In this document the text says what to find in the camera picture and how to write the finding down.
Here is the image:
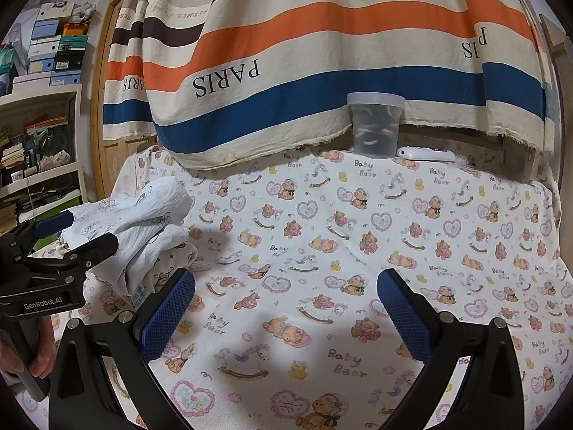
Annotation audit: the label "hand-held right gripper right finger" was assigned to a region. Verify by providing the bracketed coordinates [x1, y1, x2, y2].
[377, 268, 525, 430]

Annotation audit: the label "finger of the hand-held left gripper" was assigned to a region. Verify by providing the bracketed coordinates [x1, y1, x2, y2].
[15, 209, 75, 252]
[24, 233, 120, 279]

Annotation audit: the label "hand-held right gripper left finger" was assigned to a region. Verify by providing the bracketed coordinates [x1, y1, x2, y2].
[47, 268, 196, 430]

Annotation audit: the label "white cartoon print pants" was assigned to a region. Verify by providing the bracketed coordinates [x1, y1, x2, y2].
[60, 176, 200, 311]

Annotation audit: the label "person's left hand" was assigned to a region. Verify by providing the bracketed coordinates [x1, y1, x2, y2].
[0, 317, 57, 379]

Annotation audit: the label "bear print blanket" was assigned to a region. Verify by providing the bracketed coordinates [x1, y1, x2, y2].
[18, 141, 565, 430]

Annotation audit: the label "white shelf unit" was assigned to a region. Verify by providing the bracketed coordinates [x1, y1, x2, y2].
[0, 84, 91, 245]

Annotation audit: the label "white handheld device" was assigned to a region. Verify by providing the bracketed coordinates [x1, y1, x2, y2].
[396, 145, 457, 164]

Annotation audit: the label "stack of shoe boxes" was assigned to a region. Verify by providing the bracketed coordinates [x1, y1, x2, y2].
[11, 2, 91, 96]

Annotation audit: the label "clear plastic lidded container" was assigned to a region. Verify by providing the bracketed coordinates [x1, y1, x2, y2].
[347, 92, 408, 159]

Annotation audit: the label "striped hanging cloth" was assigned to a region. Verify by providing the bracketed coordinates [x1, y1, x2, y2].
[102, 0, 558, 172]

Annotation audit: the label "wooden board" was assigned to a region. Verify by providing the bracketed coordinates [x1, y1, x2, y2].
[539, 13, 570, 57]

